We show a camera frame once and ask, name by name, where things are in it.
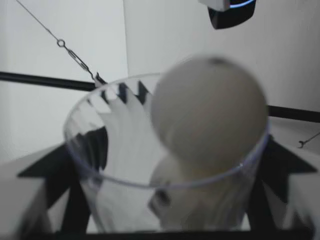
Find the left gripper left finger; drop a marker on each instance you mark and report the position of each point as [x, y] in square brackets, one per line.
[50, 170]

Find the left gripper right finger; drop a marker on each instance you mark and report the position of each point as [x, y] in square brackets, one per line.
[282, 175]

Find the clear glass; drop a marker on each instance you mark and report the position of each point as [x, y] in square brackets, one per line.
[82, 160]

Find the white ball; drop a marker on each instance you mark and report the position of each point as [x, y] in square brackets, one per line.
[210, 110]

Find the black frame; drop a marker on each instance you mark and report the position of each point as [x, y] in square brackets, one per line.
[37, 81]

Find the fixed camera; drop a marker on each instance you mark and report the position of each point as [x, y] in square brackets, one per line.
[230, 15]

